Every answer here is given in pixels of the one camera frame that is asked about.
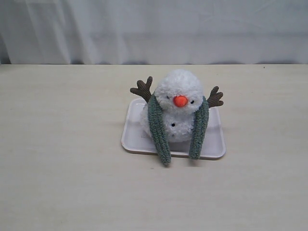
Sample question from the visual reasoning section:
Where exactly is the white plush snowman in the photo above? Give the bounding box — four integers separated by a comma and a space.
130, 68, 224, 144

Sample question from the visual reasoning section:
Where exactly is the green knitted scarf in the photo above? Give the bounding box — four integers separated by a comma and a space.
147, 96, 209, 166

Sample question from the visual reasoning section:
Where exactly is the white rectangular tray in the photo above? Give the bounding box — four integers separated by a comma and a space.
121, 98, 226, 160

